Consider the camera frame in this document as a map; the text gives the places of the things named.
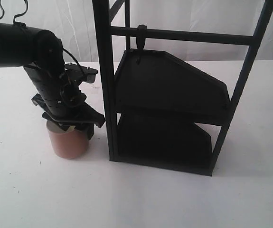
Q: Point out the black metal shelf rack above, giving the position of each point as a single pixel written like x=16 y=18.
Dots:
x=164 y=112

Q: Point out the terracotta pink ceramic mug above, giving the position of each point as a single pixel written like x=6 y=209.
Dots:
x=67 y=144

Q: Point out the white backdrop curtain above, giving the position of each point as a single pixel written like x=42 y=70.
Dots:
x=73 y=22

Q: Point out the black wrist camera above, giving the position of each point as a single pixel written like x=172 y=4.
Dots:
x=81 y=74

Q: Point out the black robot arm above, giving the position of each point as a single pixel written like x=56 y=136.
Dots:
x=40 y=53

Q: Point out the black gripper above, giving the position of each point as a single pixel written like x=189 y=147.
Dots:
x=63 y=102

